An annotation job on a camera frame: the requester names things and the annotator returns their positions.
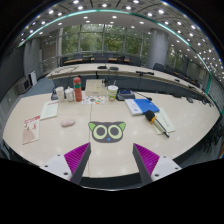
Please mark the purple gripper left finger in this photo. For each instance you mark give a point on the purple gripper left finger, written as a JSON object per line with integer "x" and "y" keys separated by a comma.
{"x": 71, "y": 165}

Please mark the white cylindrical cup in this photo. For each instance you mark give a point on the white cylindrical cup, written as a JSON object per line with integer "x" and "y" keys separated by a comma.
{"x": 60, "y": 93}

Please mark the small dark desk device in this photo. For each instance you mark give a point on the small dark desk device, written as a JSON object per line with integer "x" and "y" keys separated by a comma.
{"x": 54, "y": 95}

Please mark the white paper sheet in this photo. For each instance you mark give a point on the white paper sheet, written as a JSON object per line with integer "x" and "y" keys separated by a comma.
{"x": 49, "y": 110}

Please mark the white green paper cup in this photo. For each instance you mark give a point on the white green paper cup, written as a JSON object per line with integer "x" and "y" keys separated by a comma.
{"x": 112, "y": 92}

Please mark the red green tall bottle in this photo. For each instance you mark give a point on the red green tall bottle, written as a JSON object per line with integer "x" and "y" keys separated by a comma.
{"x": 77, "y": 89}

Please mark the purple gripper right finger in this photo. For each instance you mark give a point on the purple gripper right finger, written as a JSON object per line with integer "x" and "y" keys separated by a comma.
{"x": 151, "y": 166}

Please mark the grey round pillar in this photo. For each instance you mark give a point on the grey round pillar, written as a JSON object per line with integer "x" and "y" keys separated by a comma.
{"x": 158, "y": 48}

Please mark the cat face mouse pad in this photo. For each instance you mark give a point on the cat face mouse pad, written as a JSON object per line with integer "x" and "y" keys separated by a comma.
{"x": 107, "y": 132}

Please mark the beige cardboard box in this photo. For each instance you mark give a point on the beige cardboard box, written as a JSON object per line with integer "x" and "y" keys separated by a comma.
{"x": 95, "y": 87}

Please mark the red and white booklet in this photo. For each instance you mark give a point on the red and white booklet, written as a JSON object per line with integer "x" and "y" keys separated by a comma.
{"x": 31, "y": 130}

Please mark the white jar container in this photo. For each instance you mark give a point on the white jar container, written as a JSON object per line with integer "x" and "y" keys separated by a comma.
{"x": 69, "y": 92}

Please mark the blue book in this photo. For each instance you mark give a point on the blue book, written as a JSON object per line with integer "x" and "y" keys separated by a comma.
{"x": 140, "y": 106}

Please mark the long curved conference desk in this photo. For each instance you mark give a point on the long curved conference desk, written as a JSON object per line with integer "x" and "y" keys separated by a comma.
{"x": 132, "y": 77}

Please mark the colourful sticker sheet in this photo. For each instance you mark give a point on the colourful sticker sheet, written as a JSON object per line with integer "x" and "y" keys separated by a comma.
{"x": 96, "y": 100}

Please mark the grey desk phone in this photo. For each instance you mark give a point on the grey desk phone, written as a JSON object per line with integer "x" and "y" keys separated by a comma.
{"x": 123, "y": 94}

